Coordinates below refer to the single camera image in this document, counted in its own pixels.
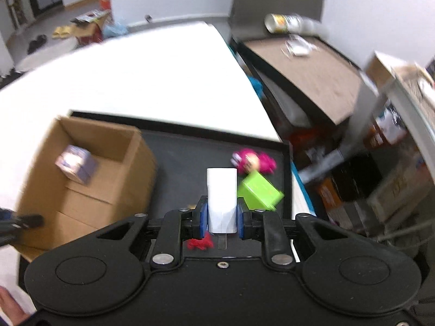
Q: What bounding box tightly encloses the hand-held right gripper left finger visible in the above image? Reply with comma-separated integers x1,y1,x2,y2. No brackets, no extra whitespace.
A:
97,195,209,267

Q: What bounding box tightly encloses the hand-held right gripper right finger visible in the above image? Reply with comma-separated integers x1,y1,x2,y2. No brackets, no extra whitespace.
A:
237,197,344,267

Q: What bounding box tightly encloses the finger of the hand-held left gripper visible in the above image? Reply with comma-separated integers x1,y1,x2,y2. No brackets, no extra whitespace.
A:
0,209,45,245

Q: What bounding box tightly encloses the small red toy figure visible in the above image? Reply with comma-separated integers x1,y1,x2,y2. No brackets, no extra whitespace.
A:
186,237,215,252

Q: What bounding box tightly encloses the white charger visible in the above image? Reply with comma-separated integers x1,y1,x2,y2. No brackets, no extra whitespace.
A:
207,167,238,249

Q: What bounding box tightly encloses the green hexagonal box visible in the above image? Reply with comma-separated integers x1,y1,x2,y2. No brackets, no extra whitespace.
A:
237,171,285,213

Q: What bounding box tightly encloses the pink toy figure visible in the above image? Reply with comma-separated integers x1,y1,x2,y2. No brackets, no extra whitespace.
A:
231,148,277,177

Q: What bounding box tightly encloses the black tray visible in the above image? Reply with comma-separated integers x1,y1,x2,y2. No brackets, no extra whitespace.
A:
18,109,293,265

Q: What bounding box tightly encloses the person's left hand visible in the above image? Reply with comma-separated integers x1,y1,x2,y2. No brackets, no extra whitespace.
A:
0,286,29,326

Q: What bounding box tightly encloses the small printed cube box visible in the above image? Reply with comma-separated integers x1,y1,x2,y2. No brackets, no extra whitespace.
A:
55,144,99,186

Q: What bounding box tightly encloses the white rug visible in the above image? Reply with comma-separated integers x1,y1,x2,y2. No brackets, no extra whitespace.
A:
17,36,77,72

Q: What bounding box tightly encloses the red cardboard box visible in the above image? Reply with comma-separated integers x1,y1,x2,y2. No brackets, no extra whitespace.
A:
70,12,104,45

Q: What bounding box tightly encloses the paper cup lying down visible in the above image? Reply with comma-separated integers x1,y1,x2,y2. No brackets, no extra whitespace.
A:
264,13,322,35

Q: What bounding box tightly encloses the blue plastic bag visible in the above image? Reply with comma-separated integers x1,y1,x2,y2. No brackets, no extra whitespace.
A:
102,20,129,39

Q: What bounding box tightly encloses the brown board with black frame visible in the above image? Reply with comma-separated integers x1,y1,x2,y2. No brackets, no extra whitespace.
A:
231,36,362,126

